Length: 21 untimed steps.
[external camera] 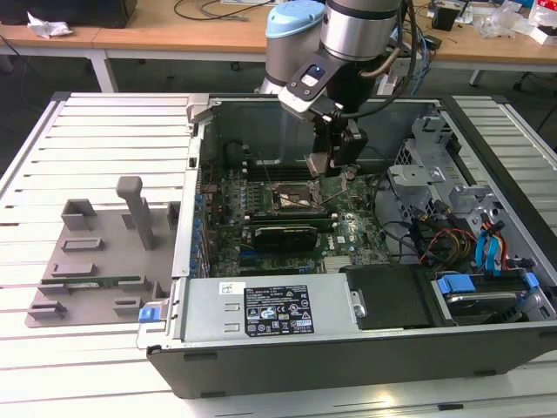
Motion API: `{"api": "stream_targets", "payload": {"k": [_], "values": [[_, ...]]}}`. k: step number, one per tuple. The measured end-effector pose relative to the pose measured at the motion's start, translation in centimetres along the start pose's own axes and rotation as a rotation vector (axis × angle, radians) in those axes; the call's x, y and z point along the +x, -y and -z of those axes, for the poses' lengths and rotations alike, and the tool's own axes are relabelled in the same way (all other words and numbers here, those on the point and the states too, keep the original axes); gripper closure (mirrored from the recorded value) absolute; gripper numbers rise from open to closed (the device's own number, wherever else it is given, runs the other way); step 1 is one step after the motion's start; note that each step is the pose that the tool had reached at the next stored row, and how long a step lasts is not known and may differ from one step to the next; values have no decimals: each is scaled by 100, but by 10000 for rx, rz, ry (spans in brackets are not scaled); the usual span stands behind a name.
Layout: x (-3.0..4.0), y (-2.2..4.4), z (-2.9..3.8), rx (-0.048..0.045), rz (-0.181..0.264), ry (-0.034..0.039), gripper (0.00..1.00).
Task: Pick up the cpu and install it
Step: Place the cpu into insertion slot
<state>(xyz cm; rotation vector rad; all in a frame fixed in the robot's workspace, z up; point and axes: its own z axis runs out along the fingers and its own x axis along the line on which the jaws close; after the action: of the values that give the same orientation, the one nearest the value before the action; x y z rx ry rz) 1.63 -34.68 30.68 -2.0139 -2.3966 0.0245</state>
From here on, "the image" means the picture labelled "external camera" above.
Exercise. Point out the silver CPU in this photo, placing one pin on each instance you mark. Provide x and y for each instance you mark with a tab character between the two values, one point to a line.
316	167

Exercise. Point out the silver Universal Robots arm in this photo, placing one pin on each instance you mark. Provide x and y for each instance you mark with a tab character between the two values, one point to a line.
357	30

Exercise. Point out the CPU socket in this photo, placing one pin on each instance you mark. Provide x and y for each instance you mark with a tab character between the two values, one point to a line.
292	191

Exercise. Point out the white power strip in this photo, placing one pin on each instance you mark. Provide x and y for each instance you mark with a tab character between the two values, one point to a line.
390	83

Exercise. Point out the small black device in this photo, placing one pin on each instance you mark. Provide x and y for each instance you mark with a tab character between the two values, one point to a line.
433	42

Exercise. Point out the black RAM slot bank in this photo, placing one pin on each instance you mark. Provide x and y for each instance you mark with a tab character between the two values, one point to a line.
322	220
283	173

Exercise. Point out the silver metal drive cage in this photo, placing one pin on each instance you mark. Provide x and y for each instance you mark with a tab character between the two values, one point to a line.
418	174

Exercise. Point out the green motherboard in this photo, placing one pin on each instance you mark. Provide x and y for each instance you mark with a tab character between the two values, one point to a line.
361	235

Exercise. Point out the clear plastic bags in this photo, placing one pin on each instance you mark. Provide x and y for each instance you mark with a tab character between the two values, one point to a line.
500	22

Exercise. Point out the black graphics card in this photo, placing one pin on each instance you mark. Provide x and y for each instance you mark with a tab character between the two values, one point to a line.
283	237

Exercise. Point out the wooden desk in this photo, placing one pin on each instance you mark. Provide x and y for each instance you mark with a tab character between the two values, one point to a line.
174	39

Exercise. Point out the silver chipset heat sink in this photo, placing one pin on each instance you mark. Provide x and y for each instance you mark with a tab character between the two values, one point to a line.
338	264

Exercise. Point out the black plastic shroud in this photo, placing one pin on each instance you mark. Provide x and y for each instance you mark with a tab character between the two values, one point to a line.
391	296

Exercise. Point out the hard disk in blue carrier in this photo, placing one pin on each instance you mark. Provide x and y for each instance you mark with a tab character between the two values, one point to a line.
454	285

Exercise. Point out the silver power supply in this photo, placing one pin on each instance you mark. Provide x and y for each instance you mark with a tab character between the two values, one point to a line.
209	313

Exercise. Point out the black open PC case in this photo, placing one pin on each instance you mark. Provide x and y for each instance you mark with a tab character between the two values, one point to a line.
304	370

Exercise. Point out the large black box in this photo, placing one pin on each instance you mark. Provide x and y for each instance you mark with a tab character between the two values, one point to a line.
65	11

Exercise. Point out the grey parts rack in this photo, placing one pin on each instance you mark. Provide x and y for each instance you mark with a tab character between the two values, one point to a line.
113	261

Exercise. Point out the blue plastic latch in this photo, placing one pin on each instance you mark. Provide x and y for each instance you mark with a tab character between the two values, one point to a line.
150	314

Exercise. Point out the crumpled white paper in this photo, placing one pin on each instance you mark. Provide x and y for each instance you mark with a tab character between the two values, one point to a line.
48	26

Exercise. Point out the green RAM stick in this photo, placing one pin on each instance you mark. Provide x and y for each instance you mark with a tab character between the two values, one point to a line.
109	283

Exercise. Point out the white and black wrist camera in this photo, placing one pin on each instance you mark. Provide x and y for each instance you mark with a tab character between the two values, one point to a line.
304	87

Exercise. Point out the black wrist camera block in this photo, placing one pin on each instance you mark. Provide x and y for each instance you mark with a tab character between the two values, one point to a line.
351	146

